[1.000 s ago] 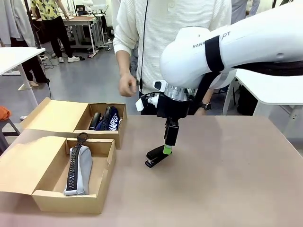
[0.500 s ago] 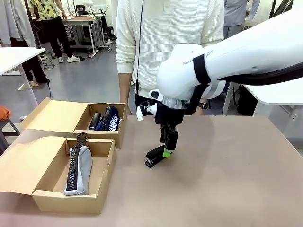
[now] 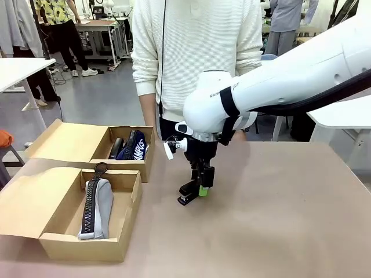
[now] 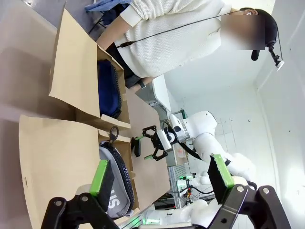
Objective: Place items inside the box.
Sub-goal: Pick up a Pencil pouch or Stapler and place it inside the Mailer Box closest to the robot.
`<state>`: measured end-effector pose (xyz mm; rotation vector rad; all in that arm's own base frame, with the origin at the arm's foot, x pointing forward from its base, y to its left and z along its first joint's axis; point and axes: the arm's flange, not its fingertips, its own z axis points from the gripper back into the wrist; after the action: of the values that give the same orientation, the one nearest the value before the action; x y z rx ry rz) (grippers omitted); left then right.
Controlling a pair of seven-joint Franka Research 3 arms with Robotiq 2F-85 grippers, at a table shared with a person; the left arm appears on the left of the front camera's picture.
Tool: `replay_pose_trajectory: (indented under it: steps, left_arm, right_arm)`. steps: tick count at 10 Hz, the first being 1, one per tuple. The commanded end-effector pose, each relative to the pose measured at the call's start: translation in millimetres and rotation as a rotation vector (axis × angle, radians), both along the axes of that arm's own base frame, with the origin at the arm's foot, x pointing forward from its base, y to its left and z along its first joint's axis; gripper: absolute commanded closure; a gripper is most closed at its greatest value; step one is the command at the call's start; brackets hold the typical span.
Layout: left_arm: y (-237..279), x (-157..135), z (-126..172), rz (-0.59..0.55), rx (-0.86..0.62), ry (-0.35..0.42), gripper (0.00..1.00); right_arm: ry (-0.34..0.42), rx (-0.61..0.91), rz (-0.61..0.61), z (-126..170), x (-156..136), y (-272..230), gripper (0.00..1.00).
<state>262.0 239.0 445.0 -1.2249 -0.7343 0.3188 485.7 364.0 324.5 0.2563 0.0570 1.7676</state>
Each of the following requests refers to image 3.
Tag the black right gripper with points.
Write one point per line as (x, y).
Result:
(201, 153)

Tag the small black stapler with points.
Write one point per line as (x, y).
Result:
(188, 195)

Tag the navy blue pencil case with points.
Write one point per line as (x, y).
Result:
(136, 146)

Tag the large black stapler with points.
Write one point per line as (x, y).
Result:
(116, 149)

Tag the person's right forearm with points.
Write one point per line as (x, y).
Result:
(148, 113)

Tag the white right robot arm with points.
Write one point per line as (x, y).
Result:
(290, 69)

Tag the large open cardboard box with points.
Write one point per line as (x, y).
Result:
(121, 202)

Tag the small open cardboard box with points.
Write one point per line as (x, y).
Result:
(72, 142)

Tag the person's left hand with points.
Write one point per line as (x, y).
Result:
(240, 136)

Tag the person's right hand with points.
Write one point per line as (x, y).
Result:
(156, 133)

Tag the grey pencil case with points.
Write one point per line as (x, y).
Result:
(101, 202)

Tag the white knit sweater torso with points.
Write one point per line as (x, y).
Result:
(200, 43)

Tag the large white table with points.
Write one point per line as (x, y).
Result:
(342, 116)

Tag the person in blue-grey shirt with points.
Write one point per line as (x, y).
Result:
(285, 23)

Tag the brown top workbench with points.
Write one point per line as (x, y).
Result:
(101, 24)

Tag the chair with orange cloth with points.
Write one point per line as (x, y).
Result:
(7, 139)

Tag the person in yellow patterned shirt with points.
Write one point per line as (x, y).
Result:
(63, 32)

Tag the white side table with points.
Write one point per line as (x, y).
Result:
(20, 71)

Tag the black slanted tripod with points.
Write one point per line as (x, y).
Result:
(337, 13)

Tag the person in grey coat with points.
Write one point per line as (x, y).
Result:
(20, 29)

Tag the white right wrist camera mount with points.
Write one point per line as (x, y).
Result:
(176, 146)

